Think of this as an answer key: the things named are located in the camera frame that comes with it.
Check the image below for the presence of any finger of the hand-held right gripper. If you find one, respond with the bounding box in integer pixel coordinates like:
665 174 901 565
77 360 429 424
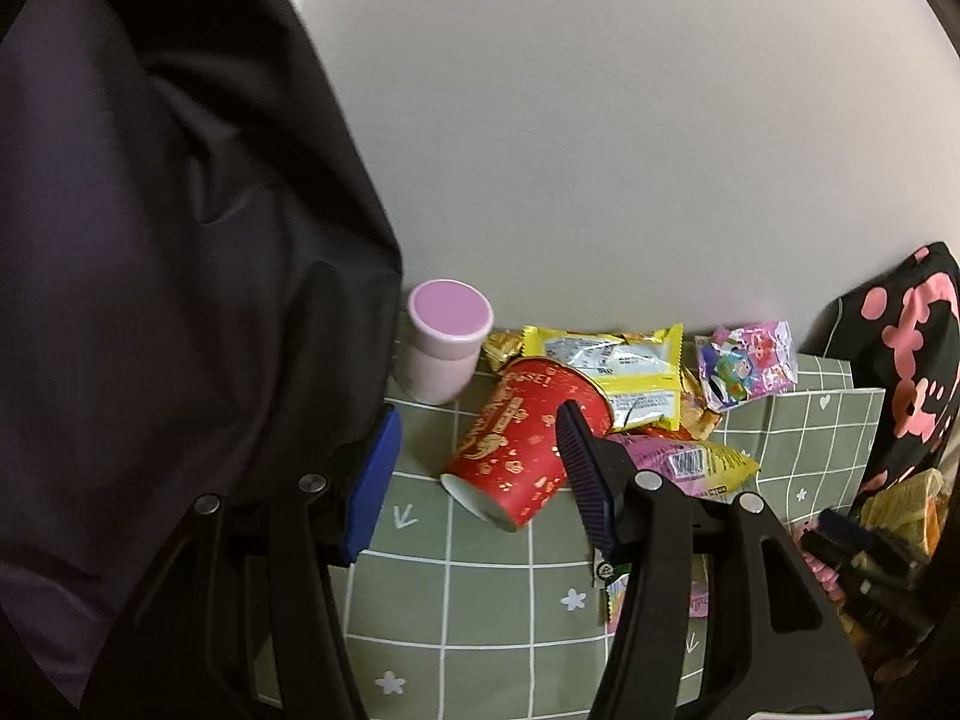
817 508 920 578
799 532 931 638

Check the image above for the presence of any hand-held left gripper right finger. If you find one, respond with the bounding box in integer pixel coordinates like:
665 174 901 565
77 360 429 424
555 400 878 720

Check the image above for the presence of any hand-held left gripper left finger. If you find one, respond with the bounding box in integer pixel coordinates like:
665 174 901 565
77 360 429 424
82 403 402 720

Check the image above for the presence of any yellow-green plastic bag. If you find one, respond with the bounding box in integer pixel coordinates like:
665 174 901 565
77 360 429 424
859 467 950 586

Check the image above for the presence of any red gold-print paper cup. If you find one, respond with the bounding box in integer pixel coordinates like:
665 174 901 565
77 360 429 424
440 357 616 533

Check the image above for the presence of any yellow and pink snack packet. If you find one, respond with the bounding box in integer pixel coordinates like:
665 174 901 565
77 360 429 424
611 431 760 503

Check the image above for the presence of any black bag with pink print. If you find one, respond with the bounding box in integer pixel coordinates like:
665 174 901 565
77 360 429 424
814 242 960 720

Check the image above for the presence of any red gold snack wrapper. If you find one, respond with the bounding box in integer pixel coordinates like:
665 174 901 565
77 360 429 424
480 330 526 374

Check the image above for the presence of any pink cartoon snack packet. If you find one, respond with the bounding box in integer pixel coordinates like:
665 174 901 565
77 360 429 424
694 320 798 412

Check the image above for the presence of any white green packet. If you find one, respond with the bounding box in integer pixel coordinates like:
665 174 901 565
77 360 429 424
592 551 635 620

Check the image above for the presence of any large yellow snack packet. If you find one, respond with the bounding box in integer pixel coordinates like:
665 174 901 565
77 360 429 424
521 322 685 432

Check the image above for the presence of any orange yellow crumpled wrapper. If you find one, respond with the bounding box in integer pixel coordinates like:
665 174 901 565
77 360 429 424
637 367 725 442

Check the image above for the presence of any pink cup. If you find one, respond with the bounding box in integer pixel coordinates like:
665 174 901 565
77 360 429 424
395 279 494 406

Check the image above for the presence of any green checked table mat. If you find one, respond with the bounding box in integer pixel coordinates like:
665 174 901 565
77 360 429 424
247 349 890 720

